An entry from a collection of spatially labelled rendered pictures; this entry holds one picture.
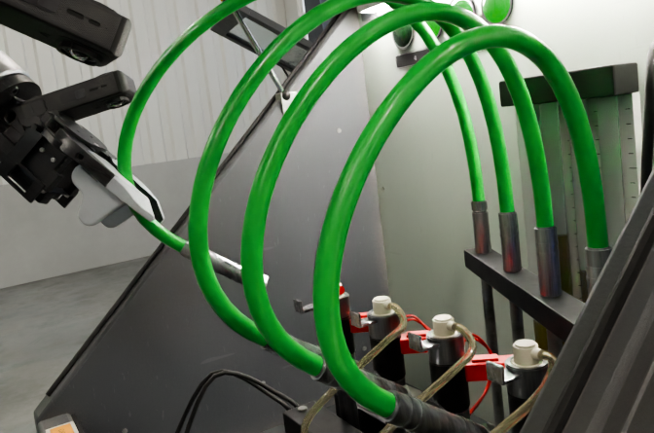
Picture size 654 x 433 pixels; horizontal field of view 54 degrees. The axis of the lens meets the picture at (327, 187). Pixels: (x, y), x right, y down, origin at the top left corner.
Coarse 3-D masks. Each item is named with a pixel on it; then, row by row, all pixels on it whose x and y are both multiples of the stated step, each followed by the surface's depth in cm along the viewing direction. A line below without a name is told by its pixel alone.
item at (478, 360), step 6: (486, 354) 49; (492, 354) 48; (474, 360) 48; (480, 360) 48; (486, 360) 48; (492, 360) 48; (498, 360) 48; (504, 360) 48; (468, 366) 48; (474, 366) 48; (480, 366) 48; (504, 366) 47; (468, 372) 48; (474, 372) 48; (480, 372) 48; (486, 372) 48; (468, 378) 48; (474, 378) 48; (480, 378) 48; (486, 378) 48
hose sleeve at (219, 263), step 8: (184, 248) 66; (184, 256) 66; (216, 256) 67; (216, 264) 66; (224, 264) 67; (232, 264) 67; (224, 272) 67; (232, 272) 67; (240, 272) 67; (240, 280) 67
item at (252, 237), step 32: (384, 32) 44; (320, 64) 42; (512, 64) 50; (320, 96) 42; (512, 96) 52; (288, 128) 40; (544, 160) 52; (256, 192) 40; (544, 192) 53; (256, 224) 39; (544, 224) 53; (256, 256) 39; (544, 256) 53; (256, 288) 40; (544, 288) 54; (256, 320) 40; (288, 352) 41; (384, 384) 45
